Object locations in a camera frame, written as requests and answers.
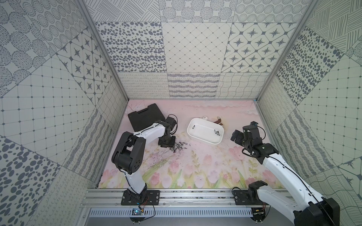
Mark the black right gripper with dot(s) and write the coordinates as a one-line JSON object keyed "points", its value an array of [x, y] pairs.
{"points": [[241, 135]]}

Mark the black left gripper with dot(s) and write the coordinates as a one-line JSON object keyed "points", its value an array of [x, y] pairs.
{"points": [[167, 141]]}

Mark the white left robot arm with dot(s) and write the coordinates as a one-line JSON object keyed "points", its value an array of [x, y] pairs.
{"points": [[129, 152]]}

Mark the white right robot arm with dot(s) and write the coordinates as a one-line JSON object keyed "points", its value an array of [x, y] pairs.
{"points": [[307, 206]]}

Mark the silver bit pile centre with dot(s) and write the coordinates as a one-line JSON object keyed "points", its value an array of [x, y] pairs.
{"points": [[179, 146]]}

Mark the white plastic storage box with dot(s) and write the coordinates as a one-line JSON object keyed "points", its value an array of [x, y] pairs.
{"points": [[204, 131]]}

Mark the black plastic tool case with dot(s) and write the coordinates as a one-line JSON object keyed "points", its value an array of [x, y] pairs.
{"points": [[146, 117]]}

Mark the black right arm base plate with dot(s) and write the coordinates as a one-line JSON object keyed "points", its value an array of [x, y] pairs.
{"points": [[241, 198]]}

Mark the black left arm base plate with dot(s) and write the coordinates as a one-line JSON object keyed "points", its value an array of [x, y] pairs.
{"points": [[148, 197]]}

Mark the aluminium mounting rail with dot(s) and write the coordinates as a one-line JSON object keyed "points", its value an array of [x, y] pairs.
{"points": [[109, 198]]}

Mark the white slotted cable duct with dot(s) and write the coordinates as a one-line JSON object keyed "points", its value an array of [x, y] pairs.
{"points": [[172, 212]]}

